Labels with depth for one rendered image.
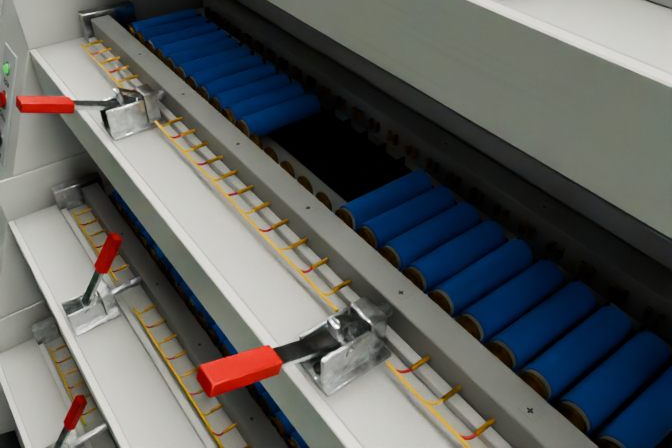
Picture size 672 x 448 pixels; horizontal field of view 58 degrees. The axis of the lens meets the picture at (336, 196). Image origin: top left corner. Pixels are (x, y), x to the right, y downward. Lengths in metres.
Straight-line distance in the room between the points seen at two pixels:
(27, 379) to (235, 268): 0.48
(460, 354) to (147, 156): 0.27
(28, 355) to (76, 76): 0.38
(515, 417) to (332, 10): 0.20
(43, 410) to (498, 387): 0.58
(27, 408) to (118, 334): 0.23
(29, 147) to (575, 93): 0.57
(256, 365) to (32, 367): 0.57
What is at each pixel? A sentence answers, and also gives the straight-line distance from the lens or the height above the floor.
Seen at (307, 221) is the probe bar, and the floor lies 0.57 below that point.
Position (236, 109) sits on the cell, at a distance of 0.46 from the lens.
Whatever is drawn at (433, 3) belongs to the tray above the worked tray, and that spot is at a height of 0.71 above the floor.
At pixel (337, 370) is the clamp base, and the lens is 0.30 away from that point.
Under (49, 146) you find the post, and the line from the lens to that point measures 0.70.
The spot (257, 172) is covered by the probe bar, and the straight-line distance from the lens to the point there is 0.39.
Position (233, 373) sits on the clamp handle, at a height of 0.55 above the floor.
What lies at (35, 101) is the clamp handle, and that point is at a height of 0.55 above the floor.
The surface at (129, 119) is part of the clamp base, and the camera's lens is 0.48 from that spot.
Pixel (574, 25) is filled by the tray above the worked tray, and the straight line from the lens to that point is 0.22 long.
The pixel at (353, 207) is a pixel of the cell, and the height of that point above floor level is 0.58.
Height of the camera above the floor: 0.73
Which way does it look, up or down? 24 degrees down
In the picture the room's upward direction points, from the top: 21 degrees clockwise
